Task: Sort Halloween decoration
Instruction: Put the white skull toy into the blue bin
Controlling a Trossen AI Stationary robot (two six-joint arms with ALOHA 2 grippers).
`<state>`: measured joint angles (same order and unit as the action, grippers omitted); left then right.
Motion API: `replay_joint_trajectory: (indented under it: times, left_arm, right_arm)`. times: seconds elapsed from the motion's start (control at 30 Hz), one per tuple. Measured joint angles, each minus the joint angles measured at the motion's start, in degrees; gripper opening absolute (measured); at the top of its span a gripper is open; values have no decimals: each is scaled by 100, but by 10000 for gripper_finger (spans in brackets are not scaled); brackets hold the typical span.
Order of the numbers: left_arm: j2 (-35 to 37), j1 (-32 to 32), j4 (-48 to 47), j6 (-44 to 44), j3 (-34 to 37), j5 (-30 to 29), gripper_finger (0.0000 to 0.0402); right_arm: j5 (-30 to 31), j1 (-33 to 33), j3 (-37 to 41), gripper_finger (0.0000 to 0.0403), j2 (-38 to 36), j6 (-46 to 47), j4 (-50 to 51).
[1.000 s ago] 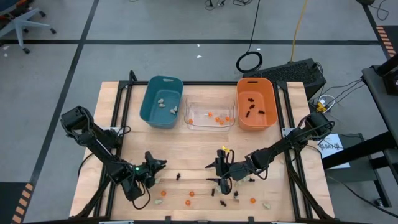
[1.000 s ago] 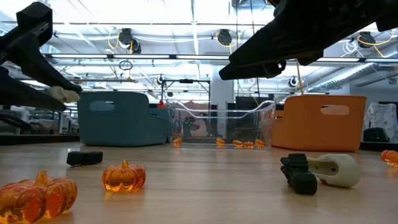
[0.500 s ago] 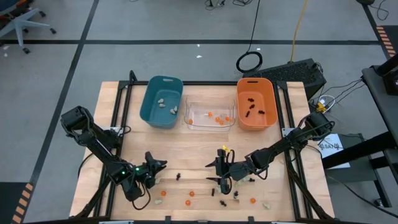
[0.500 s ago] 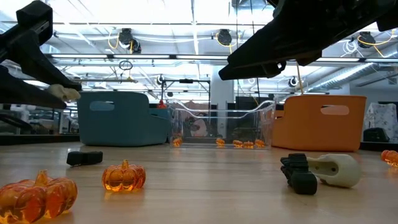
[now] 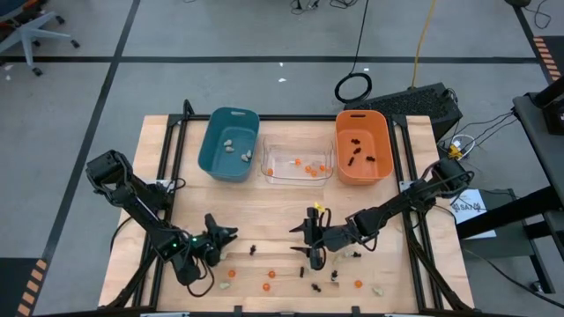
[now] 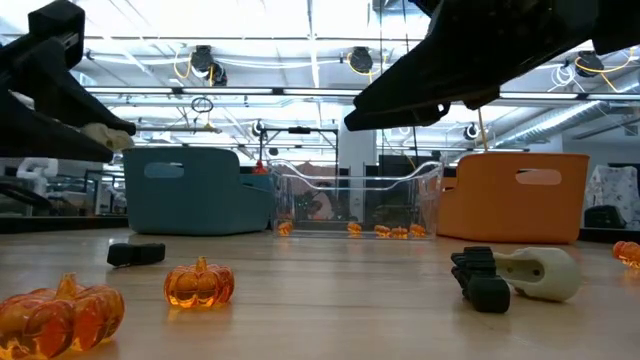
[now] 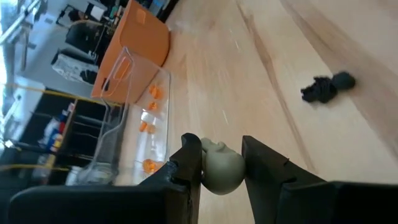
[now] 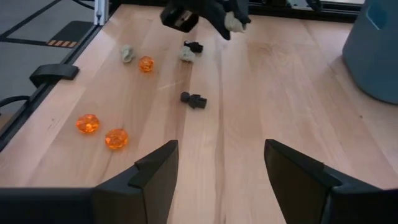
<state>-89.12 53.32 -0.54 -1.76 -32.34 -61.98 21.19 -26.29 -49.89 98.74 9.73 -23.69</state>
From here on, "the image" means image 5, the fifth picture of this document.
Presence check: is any clear plastic bin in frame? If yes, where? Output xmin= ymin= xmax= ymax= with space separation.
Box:
xmin=260 ymin=134 xmax=335 ymax=187

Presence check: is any blue office chair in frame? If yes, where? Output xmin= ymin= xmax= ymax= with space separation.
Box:
xmin=0 ymin=0 xmax=81 ymax=77

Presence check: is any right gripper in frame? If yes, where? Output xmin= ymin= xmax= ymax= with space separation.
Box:
xmin=288 ymin=206 xmax=356 ymax=272

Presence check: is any yellow floor cable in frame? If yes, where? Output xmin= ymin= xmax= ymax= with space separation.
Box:
xmin=410 ymin=0 xmax=438 ymax=89

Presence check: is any black side table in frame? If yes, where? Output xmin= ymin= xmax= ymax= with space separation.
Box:
xmin=456 ymin=90 xmax=564 ymax=309

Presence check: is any black cable bundle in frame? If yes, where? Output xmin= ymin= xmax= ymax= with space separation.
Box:
xmin=288 ymin=0 xmax=360 ymax=11

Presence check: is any black computer tower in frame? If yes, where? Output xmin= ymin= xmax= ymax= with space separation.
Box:
xmin=343 ymin=82 xmax=464 ymax=142

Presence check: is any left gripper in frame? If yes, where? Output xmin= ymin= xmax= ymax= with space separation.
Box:
xmin=189 ymin=213 xmax=240 ymax=269

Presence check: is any black coiled floor cable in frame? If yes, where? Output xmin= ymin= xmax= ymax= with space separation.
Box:
xmin=333 ymin=0 xmax=374 ymax=105

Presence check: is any white paper sheet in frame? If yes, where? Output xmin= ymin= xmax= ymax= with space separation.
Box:
xmin=448 ymin=188 xmax=498 ymax=241

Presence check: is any teal plastic bin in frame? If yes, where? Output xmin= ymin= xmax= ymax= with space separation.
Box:
xmin=197 ymin=106 xmax=261 ymax=183

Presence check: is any orange plastic bin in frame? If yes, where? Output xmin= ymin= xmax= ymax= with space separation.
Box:
xmin=335 ymin=109 xmax=395 ymax=187

